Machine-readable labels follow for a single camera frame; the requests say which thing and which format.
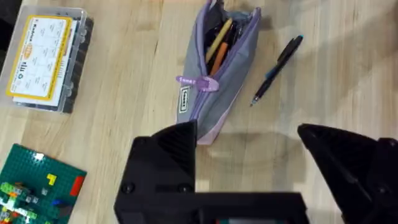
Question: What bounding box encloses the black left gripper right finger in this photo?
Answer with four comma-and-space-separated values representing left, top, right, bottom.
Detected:
297, 123, 398, 224

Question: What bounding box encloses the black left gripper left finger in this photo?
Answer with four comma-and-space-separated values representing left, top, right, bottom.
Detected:
113, 119, 198, 224

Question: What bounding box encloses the grey and lilac zip bag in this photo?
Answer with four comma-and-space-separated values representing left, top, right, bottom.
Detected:
175, 0, 262, 146

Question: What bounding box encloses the black pen with blue clip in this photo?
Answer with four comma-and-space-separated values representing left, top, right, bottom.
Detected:
249, 34, 304, 107

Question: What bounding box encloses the green board with toy blocks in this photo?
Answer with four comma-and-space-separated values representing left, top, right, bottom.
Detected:
0, 142, 88, 224

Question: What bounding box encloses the clear plastic box with label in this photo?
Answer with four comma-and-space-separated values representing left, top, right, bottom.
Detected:
0, 5, 95, 114

